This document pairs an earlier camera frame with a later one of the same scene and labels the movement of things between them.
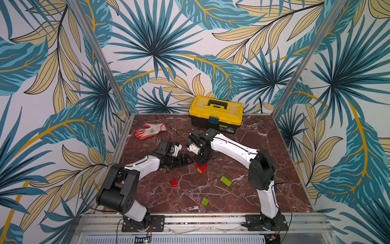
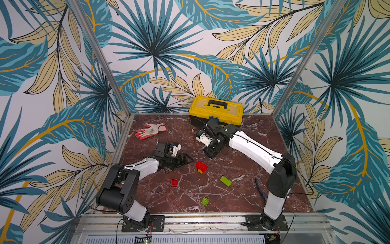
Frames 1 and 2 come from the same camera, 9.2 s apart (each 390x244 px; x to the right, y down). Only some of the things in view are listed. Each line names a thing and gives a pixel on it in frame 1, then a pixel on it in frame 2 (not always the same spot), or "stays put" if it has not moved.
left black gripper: [180, 163] stays put
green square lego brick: [205, 201] stays put
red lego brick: [203, 168] stays put
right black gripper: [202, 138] → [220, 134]
